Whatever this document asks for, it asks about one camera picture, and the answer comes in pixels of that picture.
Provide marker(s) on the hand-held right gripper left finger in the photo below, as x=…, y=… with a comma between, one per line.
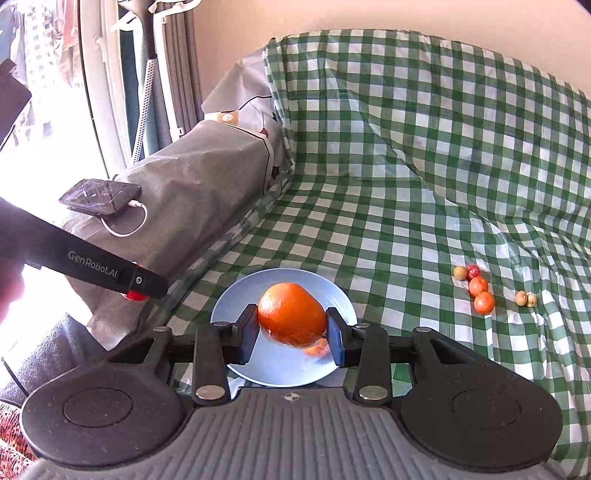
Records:
x=248, y=334

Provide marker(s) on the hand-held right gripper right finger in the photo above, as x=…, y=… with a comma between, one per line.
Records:
x=334, y=341

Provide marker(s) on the light blue plate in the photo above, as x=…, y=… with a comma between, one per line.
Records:
x=231, y=314

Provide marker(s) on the large orange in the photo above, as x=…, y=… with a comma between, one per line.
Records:
x=291, y=314

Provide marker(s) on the small orange fruit piece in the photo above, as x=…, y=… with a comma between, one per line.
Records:
x=318, y=349

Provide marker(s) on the black smartphone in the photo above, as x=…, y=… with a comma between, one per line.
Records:
x=99, y=196

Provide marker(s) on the grey cushion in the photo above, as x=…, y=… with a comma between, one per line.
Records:
x=51, y=346

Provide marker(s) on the grey printed cover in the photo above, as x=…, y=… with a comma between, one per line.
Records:
x=194, y=184

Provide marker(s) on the small beige round fruit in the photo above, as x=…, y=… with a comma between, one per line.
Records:
x=532, y=301
x=459, y=273
x=521, y=298

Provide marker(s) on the small orange tomato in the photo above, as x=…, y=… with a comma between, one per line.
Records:
x=478, y=286
x=484, y=302

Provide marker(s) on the small red round fruit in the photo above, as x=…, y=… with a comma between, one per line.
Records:
x=473, y=271

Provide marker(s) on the black flat device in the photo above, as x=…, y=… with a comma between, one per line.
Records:
x=11, y=101

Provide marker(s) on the green checkered cloth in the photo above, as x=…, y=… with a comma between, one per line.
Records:
x=392, y=161

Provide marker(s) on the red patterned rug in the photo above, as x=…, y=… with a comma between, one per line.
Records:
x=11, y=443

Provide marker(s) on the grey curtain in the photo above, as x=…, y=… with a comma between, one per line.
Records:
x=182, y=64

